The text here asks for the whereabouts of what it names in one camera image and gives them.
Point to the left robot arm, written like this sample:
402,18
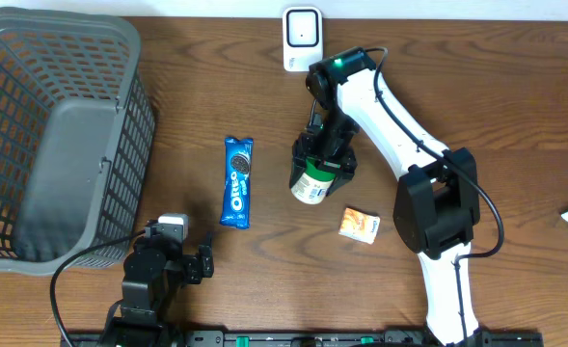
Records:
153,273

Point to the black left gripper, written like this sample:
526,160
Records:
194,270

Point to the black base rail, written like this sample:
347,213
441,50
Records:
479,338

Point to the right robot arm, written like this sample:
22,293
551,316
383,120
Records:
437,197

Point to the orange white snack packet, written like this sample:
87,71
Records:
359,226

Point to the blue Oreo cookie pack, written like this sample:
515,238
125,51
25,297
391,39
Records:
237,196

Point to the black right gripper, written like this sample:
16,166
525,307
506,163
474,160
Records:
305,147

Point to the grey plastic mesh basket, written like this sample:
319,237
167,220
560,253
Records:
76,129

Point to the green lid white jar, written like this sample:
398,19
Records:
313,185

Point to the white barcode scanner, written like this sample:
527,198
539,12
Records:
302,38

